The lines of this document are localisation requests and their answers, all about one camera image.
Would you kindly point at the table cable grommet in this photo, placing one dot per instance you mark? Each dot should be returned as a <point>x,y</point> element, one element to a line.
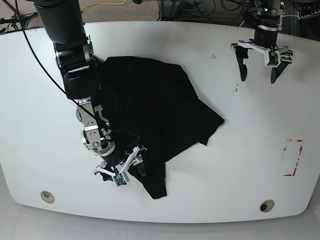
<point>267,206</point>
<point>47,197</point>

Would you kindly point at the right table cable grommet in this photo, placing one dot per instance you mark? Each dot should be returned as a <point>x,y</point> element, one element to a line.
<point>267,206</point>

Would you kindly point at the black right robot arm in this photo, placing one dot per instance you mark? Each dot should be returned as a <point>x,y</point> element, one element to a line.
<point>74,54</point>

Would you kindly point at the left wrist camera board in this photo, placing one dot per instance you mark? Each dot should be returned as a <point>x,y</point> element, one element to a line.
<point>271,58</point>

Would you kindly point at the black T-shirt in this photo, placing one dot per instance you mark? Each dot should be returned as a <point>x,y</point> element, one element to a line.
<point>153,104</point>

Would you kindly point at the red tape rectangle marker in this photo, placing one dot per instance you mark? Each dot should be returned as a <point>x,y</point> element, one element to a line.
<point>291,156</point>

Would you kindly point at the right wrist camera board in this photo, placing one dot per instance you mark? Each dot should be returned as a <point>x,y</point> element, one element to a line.
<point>120,179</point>

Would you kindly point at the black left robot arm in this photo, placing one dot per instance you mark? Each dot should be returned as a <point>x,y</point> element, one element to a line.
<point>266,20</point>

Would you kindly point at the left table cable grommet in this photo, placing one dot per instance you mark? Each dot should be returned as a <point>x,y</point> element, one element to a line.
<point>47,197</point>

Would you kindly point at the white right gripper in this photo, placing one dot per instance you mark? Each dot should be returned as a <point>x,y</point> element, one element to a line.
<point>134,159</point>

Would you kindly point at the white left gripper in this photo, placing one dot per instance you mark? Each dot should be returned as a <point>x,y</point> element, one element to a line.
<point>241,49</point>

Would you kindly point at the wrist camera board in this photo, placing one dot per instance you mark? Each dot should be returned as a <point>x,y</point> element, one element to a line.
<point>120,179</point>
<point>271,58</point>

